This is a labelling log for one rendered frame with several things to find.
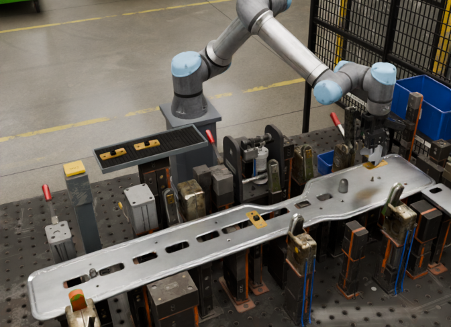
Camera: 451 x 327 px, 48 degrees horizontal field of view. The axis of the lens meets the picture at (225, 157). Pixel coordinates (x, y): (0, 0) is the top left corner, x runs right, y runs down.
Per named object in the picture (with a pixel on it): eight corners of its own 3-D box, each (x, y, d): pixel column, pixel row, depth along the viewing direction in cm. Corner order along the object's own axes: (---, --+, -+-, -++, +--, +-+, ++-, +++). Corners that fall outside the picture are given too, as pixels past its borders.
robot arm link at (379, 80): (376, 58, 158) (403, 64, 153) (372, 90, 164) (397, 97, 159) (364, 66, 153) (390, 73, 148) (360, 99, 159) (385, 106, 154)
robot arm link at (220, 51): (182, 64, 204) (255, -23, 161) (207, 52, 214) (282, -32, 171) (198, 88, 204) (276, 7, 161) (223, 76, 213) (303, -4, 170)
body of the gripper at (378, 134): (354, 140, 169) (358, 109, 162) (374, 134, 172) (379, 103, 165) (368, 152, 163) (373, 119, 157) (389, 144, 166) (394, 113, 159)
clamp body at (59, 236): (68, 328, 165) (43, 247, 145) (62, 303, 174) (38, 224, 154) (97, 317, 168) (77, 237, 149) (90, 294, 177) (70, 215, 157)
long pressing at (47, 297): (35, 332, 129) (33, 329, 128) (24, 274, 146) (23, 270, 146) (440, 184, 176) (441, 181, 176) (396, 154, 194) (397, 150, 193)
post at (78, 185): (90, 278, 183) (65, 180, 159) (85, 264, 189) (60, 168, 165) (110, 271, 186) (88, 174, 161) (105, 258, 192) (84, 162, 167)
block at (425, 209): (411, 283, 177) (427, 222, 161) (390, 262, 185) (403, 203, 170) (432, 274, 180) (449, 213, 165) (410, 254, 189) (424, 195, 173)
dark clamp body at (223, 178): (218, 268, 186) (214, 185, 165) (204, 246, 196) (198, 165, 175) (244, 258, 189) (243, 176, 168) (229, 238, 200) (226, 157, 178)
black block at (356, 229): (347, 306, 170) (358, 242, 153) (329, 285, 178) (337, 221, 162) (367, 298, 172) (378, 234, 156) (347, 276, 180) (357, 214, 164)
